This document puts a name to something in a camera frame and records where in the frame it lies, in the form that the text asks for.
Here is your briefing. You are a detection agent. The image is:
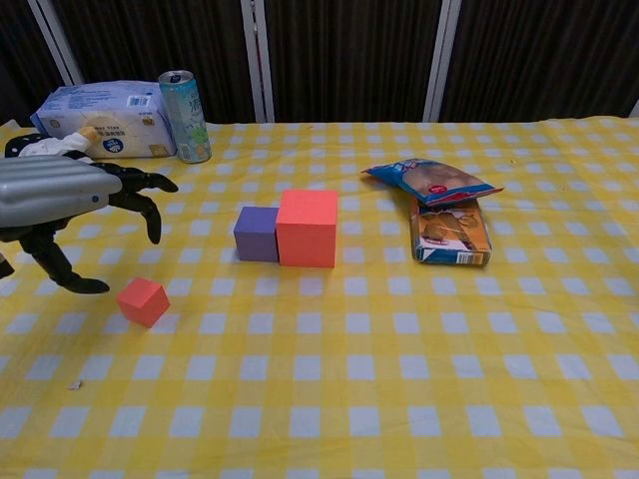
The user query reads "white backdrop frame post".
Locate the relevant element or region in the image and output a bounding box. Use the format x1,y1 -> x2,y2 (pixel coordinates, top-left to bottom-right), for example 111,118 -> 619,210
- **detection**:
26,0 -> 85,87
239,0 -> 277,124
420,0 -> 461,124

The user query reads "blue snack bag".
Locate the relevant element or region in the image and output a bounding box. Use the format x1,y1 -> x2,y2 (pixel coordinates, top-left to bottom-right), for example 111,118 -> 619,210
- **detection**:
360,158 -> 505,210

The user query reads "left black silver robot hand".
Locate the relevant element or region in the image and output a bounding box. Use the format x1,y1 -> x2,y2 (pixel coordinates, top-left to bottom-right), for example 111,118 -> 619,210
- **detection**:
0,154 -> 180,294

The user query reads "yellow checkered tablecloth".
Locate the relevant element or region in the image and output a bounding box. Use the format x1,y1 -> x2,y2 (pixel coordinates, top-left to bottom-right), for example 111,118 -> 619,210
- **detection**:
0,115 -> 639,479

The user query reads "blue white tissue pack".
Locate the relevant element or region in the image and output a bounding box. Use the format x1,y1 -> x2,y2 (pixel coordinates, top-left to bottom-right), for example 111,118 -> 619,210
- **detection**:
30,79 -> 179,161

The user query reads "black white plush doll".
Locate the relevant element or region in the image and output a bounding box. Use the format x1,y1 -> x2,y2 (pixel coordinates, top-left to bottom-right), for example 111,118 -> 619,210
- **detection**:
4,126 -> 99,164

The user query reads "small red foam cube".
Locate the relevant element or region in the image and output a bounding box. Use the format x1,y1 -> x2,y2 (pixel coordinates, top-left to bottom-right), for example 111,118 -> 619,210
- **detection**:
116,277 -> 172,329

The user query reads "large red foam cube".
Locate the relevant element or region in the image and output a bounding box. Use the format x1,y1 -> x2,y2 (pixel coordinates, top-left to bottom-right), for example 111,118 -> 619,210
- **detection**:
276,189 -> 340,269

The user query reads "orange snack box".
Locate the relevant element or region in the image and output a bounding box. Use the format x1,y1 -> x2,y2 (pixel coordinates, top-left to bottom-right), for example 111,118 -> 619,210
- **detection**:
408,195 -> 493,268

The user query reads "purple foam cube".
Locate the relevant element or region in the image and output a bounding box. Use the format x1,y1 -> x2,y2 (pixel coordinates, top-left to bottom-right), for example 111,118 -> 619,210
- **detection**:
233,206 -> 281,264

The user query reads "light green drink can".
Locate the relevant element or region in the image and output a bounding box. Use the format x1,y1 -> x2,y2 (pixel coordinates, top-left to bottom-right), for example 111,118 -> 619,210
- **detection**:
158,69 -> 213,166

